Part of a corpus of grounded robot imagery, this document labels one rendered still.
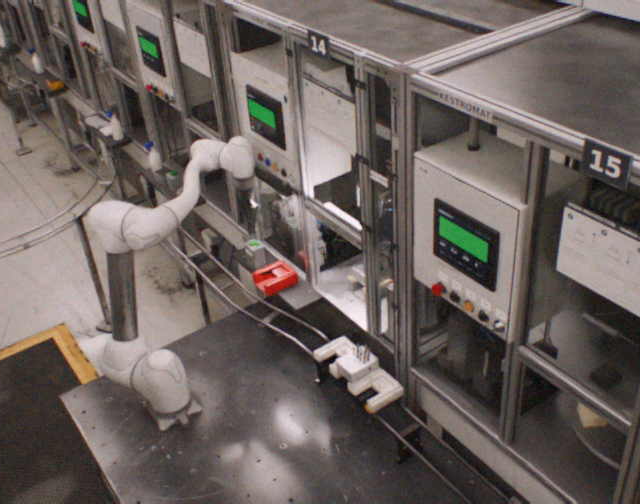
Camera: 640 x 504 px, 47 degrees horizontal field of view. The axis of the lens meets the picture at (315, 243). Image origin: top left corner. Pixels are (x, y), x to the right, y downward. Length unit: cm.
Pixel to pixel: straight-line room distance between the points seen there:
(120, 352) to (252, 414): 56
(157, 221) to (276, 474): 99
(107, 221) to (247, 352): 90
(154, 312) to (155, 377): 185
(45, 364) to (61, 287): 76
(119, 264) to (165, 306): 192
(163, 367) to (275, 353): 57
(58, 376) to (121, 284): 166
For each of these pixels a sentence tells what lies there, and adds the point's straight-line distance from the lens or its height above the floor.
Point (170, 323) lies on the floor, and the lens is 458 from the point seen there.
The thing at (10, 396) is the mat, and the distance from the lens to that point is 444.
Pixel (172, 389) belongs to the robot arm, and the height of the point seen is 85.
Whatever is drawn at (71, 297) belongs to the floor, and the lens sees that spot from 502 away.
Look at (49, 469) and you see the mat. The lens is 397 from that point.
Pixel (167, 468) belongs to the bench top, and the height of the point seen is 68.
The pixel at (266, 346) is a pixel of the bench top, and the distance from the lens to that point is 325.
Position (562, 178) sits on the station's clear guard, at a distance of 190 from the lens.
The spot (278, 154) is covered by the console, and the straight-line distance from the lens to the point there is 296.
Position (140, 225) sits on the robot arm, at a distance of 264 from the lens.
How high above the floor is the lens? 282
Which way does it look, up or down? 34 degrees down
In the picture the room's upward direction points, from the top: 5 degrees counter-clockwise
